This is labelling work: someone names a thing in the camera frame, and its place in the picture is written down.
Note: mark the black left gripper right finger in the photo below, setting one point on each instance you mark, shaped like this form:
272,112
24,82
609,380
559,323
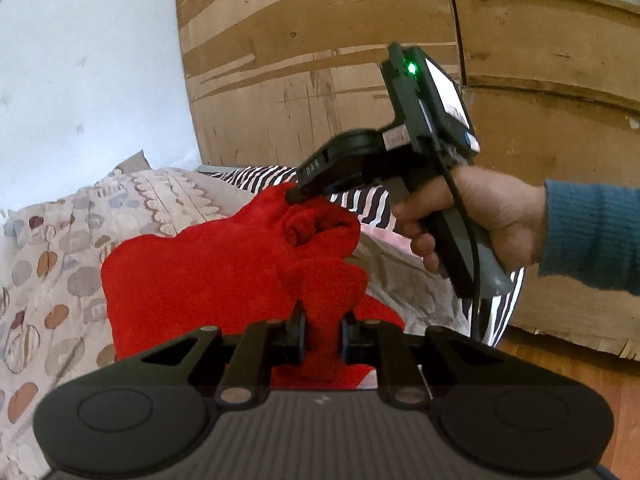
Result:
412,370

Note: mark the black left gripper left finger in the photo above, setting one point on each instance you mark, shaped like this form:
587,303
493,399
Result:
233,370

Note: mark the red knit sweater dress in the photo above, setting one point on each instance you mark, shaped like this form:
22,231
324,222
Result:
251,267

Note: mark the blue knit sleeve forearm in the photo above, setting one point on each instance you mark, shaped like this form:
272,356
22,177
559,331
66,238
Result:
592,235

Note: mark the person right hand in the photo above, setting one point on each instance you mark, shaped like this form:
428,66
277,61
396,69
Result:
512,211

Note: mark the black white striped cloth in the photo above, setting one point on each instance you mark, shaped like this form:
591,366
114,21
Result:
396,277

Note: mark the brown plywood wardrobe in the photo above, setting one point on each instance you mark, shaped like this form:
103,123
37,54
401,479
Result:
368,99

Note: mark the patterned circle print quilt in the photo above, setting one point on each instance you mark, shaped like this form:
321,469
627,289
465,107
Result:
53,312

